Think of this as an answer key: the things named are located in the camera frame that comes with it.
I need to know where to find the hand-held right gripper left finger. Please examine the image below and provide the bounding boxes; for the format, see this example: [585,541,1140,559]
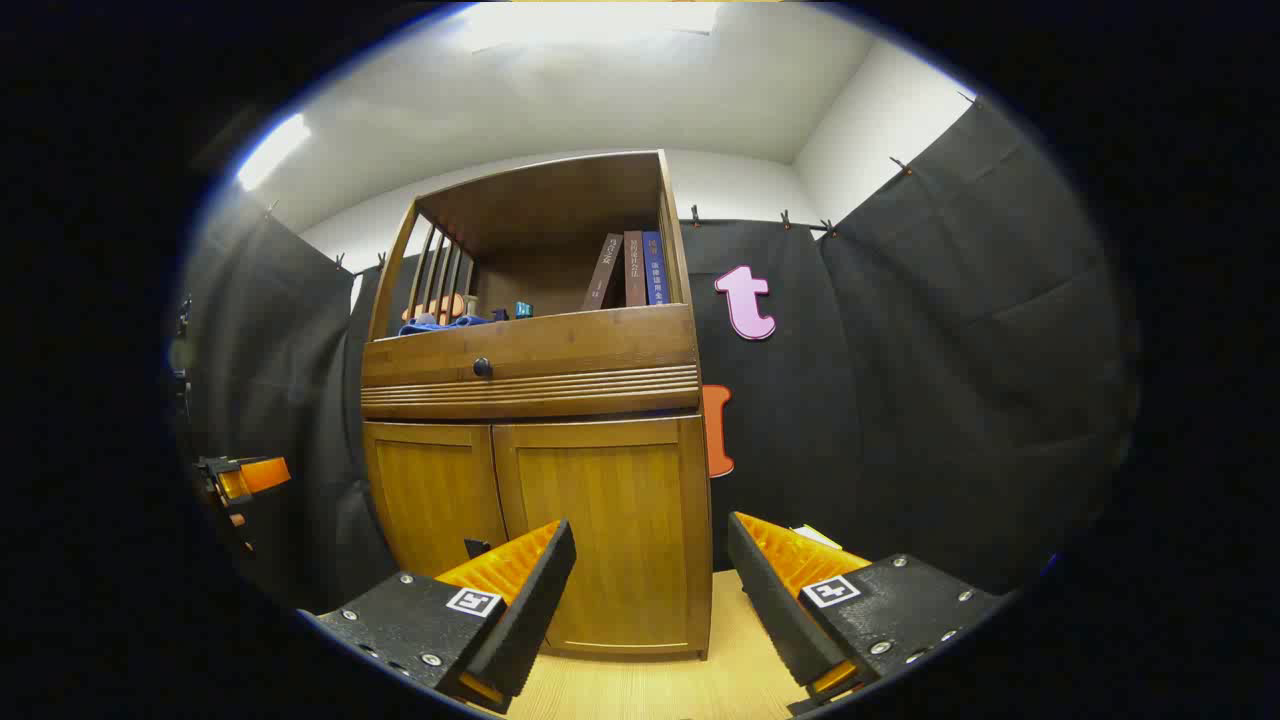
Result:
[313,517,578,715]

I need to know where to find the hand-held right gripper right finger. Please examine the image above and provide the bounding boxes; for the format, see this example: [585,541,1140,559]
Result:
[727,511,1006,716]

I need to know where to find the wooden cabinet door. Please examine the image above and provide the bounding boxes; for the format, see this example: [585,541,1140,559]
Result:
[492,415,713,661]
[363,422,508,579]

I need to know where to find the wooden double-door shoe cabinet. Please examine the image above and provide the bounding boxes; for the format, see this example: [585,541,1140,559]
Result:
[360,150,713,661]

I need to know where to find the wooden cabinet drawer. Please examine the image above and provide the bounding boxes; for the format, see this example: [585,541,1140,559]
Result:
[362,305,699,389]

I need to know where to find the blue cloth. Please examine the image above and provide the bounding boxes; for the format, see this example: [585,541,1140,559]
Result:
[398,313,496,336]

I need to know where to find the orange toy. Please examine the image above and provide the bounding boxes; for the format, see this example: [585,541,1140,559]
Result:
[402,293,467,323]

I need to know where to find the black backdrop cloth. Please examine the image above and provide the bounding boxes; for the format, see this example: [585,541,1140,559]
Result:
[175,95,1141,611]

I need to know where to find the ceiling strip light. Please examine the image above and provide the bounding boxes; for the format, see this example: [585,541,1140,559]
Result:
[235,112,313,193]

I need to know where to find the blue book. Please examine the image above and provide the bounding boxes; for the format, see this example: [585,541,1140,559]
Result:
[642,231,669,305]

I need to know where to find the dark brown book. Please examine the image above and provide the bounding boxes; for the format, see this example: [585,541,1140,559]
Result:
[623,231,649,307]

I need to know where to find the ceiling panel light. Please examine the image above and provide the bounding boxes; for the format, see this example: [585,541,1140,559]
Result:
[455,0,721,51]

